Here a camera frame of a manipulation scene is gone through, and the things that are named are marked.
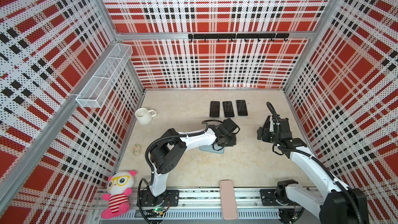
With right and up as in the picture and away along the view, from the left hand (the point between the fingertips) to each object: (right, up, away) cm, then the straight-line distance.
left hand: (234, 144), depth 87 cm
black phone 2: (+1, +20, +27) cm, 34 cm away
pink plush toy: (-57, -16, -15) cm, 61 cm away
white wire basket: (-82, +31, +5) cm, 88 cm away
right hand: (+17, +7, -2) cm, 19 cm away
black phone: (-10, +20, +20) cm, 30 cm away
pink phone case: (-5, -25, -17) cm, 31 cm away
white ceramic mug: (-56, +15, +11) cm, 59 cm away
